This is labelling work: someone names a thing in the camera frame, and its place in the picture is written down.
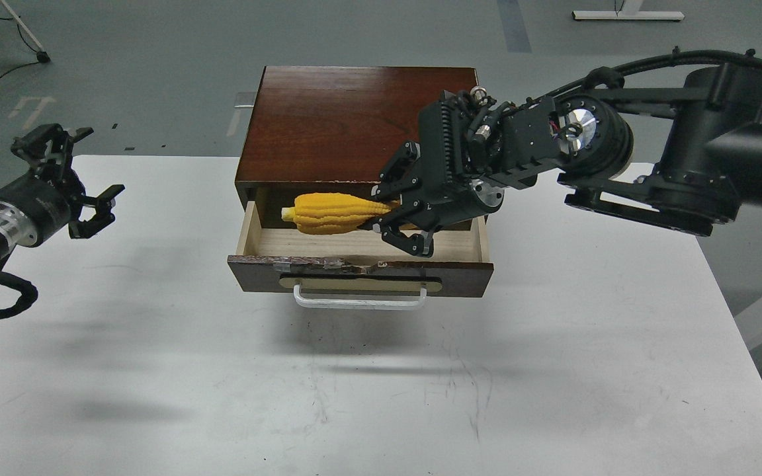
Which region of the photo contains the wooden drawer with white handle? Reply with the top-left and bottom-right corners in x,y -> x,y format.
228,201 -> 495,300

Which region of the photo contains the white desk foot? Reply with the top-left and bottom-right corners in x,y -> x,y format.
571,1 -> 685,22

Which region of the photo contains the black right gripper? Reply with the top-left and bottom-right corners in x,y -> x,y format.
359,93 -> 507,257

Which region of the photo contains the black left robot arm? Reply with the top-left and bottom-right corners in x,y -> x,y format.
0,124 -> 124,320

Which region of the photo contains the white wheeled stand leg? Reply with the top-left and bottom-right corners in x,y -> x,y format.
0,1 -> 51,64

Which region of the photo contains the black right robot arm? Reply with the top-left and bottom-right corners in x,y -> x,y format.
360,48 -> 762,257

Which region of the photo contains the dark wooden cabinet box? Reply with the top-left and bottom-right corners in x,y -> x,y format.
235,65 -> 478,229

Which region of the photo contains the yellow corn cob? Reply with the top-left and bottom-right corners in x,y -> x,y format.
280,192 -> 400,235

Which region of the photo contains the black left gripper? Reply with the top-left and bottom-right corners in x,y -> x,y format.
0,124 -> 125,248

